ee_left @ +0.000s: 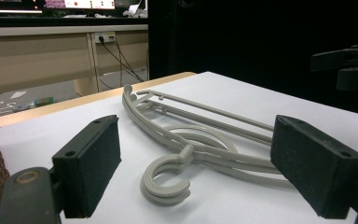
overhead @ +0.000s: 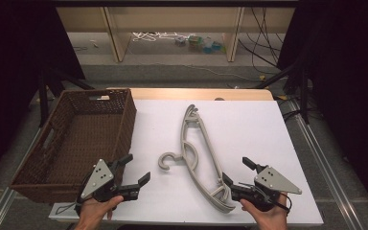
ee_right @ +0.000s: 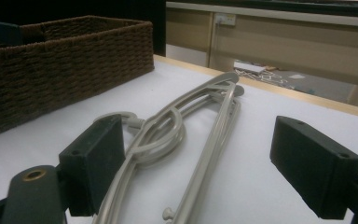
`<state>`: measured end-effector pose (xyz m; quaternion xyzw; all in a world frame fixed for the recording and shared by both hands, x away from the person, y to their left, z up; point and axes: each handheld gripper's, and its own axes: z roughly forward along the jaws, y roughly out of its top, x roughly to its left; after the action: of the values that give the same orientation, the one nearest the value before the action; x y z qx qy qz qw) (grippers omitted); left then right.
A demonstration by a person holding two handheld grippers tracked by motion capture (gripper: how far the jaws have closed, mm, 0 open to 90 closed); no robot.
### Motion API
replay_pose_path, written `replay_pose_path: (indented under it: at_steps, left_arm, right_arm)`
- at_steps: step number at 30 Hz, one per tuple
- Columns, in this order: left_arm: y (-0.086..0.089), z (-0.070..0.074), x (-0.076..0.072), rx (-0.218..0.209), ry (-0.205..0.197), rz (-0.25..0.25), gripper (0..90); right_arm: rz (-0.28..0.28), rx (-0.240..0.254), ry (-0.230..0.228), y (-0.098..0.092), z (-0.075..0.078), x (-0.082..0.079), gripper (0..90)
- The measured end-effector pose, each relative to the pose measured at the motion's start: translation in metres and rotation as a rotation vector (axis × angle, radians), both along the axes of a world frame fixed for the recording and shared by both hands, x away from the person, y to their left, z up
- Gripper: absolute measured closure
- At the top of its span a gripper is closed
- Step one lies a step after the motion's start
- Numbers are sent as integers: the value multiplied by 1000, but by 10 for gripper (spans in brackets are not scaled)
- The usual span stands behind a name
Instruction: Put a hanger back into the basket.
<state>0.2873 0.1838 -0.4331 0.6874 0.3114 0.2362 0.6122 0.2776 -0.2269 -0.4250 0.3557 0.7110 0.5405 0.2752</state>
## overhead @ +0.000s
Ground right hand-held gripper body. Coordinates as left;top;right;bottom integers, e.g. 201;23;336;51
231;166;303;213

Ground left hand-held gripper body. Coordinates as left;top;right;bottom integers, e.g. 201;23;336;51
75;158;140;213

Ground brown wicker basket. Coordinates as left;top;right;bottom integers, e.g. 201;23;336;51
9;88;138;204

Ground grey plastic hanger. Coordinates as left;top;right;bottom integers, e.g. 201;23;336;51
158;103;237;214
158;104;234;212

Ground person's left hand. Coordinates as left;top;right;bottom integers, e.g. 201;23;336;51
75;195;125;230

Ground person's right hand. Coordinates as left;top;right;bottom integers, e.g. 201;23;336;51
239;193;288;230

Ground white table sheet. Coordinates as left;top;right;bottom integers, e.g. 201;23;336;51
48;99;324;228

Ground black metal stand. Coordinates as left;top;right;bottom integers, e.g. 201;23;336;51
37;61;95;128
254;47;312;126

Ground dark curtain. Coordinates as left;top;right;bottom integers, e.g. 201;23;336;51
276;0;368;221
0;0;86;193

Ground colourful small floor clutter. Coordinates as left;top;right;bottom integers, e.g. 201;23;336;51
174;34;226;55

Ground beige wooden shelf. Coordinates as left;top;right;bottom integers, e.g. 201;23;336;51
57;6;296;63

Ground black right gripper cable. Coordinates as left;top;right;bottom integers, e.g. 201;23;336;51
279;192;293;215

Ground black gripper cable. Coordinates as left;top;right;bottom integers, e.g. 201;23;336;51
279;192;293;215
55;200;85;216

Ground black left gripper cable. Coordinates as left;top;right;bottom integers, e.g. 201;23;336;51
55;200;85;216

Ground metal floor rail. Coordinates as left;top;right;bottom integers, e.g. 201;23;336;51
287;99;363;230
0;127;44;230

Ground thin white floor cable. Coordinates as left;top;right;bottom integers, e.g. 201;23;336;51
152;61;255;81

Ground black hanging cables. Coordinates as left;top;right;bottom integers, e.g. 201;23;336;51
238;7;288;75

